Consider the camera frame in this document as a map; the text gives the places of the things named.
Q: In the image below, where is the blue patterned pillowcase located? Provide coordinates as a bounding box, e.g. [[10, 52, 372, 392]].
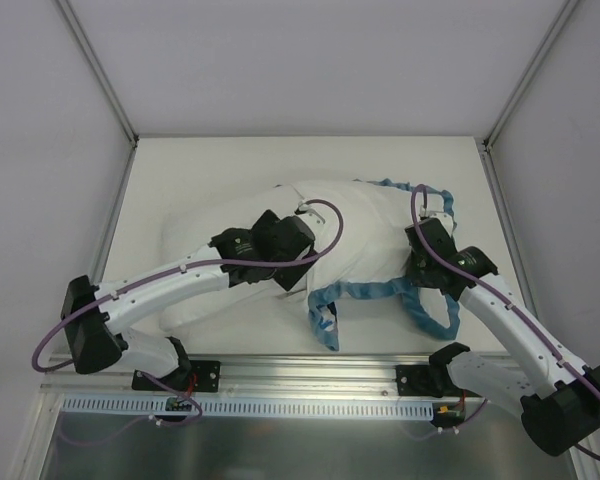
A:
[[291, 179, 460, 352]]

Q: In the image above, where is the white pillow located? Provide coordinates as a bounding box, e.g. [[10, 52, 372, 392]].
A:
[[154, 182, 311, 335]]

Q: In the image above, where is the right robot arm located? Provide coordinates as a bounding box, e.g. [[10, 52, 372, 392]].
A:
[[405, 216, 600, 456]]

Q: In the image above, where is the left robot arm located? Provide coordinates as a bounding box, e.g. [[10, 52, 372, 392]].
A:
[[61, 210, 324, 390]]

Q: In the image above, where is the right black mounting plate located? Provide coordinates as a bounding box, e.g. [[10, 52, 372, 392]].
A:
[[395, 364, 479, 398]]

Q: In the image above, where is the black mounting plate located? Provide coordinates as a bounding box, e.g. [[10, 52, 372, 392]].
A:
[[395, 364, 479, 398], [131, 359, 222, 393]]

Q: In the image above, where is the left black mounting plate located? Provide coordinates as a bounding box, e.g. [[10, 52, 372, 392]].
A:
[[131, 359, 222, 393]]

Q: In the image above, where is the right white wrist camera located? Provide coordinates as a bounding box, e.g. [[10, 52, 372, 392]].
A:
[[419, 206, 453, 224]]

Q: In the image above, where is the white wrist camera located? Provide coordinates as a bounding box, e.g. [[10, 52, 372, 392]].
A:
[[294, 202, 326, 237], [419, 206, 453, 224]]

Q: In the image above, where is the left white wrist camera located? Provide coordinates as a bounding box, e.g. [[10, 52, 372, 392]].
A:
[[294, 202, 326, 237]]

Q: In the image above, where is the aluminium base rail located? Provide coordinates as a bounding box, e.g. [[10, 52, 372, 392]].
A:
[[40, 354, 429, 400]]

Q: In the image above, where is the white slotted cable duct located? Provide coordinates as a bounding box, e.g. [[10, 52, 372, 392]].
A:
[[62, 394, 434, 422]]

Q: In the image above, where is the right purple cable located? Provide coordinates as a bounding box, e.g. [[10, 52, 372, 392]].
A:
[[404, 183, 600, 460]]

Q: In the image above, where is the right aluminium frame post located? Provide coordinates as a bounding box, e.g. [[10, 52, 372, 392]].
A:
[[482, 0, 582, 152]]

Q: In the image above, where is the aluminium frame post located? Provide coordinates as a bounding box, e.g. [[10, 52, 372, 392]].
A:
[[52, 0, 139, 148], [482, 0, 582, 152]]

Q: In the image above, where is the left aluminium frame post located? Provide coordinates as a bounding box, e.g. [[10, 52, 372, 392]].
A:
[[52, 0, 139, 148]]

